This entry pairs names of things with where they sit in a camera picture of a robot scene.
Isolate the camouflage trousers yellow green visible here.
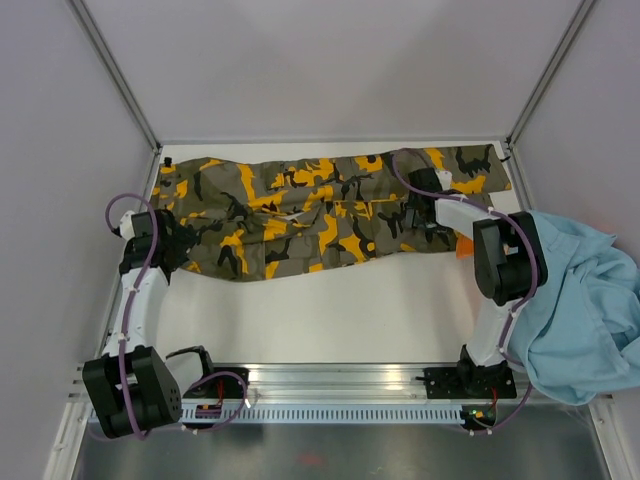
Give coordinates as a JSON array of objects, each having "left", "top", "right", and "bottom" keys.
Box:
[{"left": 150, "top": 144, "right": 511, "bottom": 282}]

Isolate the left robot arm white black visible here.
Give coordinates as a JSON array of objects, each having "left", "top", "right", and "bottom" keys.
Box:
[{"left": 82, "top": 209, "right": 218, "bottom": 439}]

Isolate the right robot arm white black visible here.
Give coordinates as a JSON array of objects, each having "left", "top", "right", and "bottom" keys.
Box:
[{"left": 403, "top": 168, "right": 548, "bottom": 400}]

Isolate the orange garment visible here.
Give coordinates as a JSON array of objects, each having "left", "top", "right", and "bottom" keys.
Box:
[{"left": 456, "top": 235, "right": 474, "bottom": 259}]

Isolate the light blue garment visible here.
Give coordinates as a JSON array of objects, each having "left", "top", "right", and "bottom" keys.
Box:
[{"left": 509, "top": 211, "right": 639, "bottom": 406}]

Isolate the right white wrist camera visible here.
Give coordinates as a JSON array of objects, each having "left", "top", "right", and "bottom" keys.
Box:
[{"left": 436, "top": 170, "right": 452, "bottom": 191}]

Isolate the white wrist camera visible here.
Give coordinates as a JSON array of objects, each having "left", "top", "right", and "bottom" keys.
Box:
[
  {"left": 115, "top": 210, "right": 135, "bottom": 241},
  {"left": 436, "top": 170, "right": 452, "bottom": 191}
]

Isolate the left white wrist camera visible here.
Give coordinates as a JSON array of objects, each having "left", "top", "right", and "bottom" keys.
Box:
[{"left": 115, "top": 210, "right": 135, "bottom": 241}]

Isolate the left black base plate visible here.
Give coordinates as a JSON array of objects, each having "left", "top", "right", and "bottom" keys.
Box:
[{"left": 183, "top": 367, "right": 250, "bottom": 400}]

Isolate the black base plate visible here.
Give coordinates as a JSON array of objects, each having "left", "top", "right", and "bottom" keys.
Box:
[
  {"left": 415, "top": 365, "right": 517, "bottom": 400},
  {"left": 183, "top": 367, "right": 250, "bottom": 400}
]

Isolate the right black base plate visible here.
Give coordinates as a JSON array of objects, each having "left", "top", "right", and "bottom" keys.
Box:
[{"left": 415, "top": 365, "right": 517, "bottom": 400}]

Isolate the white slotted cable duct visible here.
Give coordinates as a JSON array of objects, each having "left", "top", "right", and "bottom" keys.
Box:
[{"left": 87, "top": 403, "right": 464, "bottom": 425}]

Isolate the aluminium mounting rail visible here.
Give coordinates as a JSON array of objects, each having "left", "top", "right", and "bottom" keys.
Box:
[{"left": 69, "top": 363, "right": 614, "bottom": 404}]

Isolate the left aluminium frame post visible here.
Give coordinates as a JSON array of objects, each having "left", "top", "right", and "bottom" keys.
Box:
[{"left": 66, "top": 0, "right": 161, "bottom": 153}]

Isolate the aluminium frame post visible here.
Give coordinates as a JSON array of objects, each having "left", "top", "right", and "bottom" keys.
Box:
[
  {"left": 66, "top": 0, "right": 161, "bottom": 153},
  {"left": 506, "top": 0, "right": 599, "bottom": 149}
]

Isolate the right aluminium frame post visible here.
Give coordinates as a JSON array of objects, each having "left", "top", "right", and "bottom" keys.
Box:
[{"left": 506, "top": 0, "right": 599, "bottom": 149}]

